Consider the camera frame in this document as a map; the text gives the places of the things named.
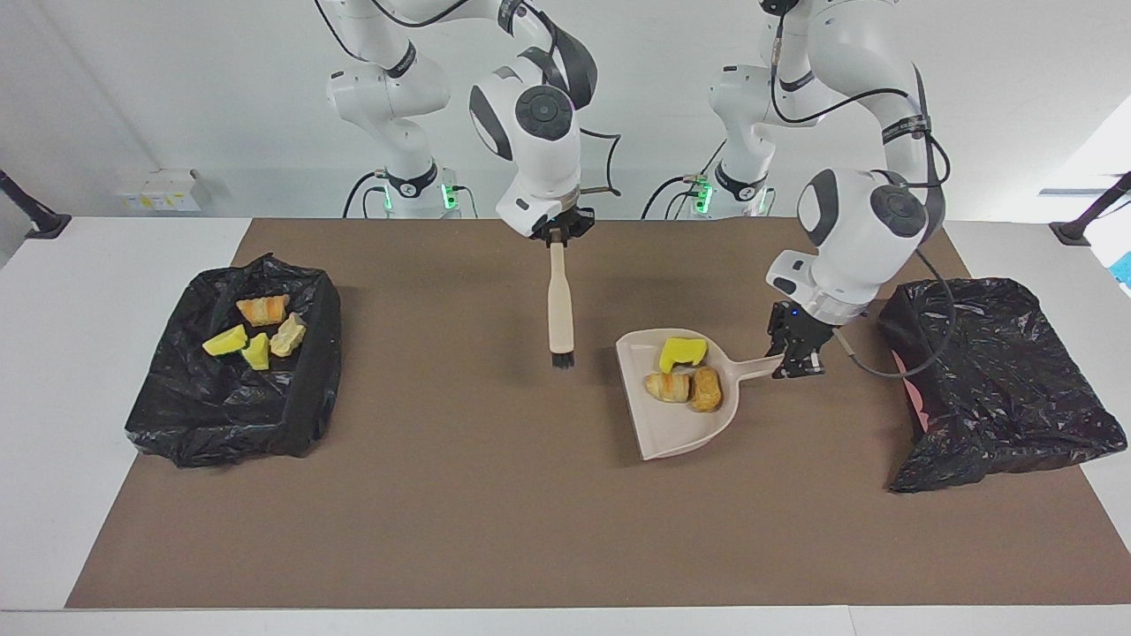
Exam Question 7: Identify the beige hand brush black bristles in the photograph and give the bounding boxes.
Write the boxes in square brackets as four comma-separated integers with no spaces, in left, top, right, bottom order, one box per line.
[547,231,576,370]

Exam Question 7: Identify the black bag lined bin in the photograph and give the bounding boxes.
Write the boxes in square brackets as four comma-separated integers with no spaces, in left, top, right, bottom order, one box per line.
[125,254,344,467]

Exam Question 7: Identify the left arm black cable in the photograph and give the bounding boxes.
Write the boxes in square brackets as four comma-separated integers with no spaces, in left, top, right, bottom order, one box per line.
[767,0,960,380]

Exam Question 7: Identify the black bag bin pink liner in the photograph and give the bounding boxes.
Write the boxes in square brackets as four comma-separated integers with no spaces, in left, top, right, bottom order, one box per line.
[877,278,1127,494]

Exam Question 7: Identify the black camera stand foot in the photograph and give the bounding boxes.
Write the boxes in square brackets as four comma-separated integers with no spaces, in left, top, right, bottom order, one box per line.
[0,168,72,239]
[1050,172,1131,246]

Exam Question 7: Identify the brown bread nugget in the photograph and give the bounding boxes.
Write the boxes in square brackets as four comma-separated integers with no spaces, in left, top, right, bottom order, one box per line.
[689,367,723,413]

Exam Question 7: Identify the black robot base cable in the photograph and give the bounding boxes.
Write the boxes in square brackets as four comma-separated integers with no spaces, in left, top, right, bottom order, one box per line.
[343,170,383,219]
[641,141,727,220]

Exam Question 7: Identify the striped croissant piece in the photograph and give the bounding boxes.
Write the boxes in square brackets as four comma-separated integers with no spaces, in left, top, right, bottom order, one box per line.
[236,295,291,328]
[269,312,307,358]
[644,371,693,405]

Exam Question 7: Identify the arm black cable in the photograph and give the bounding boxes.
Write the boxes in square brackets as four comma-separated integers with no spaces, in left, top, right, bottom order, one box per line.
[767,0,960,380]
[576,126,623,198]

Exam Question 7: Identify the brown table mat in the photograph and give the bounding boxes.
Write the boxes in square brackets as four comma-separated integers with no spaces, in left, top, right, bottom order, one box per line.
[66,218,1131,609]

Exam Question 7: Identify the beige plastic dustpan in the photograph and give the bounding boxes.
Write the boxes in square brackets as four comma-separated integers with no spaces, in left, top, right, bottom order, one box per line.
[616,329,786,462]

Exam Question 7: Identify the white wall outlet box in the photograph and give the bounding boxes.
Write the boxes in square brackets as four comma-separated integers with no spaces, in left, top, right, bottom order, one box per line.
[118,168,211,213]

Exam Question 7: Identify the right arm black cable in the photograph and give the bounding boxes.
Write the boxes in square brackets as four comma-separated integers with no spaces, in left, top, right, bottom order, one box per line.
[576,126,623,198]

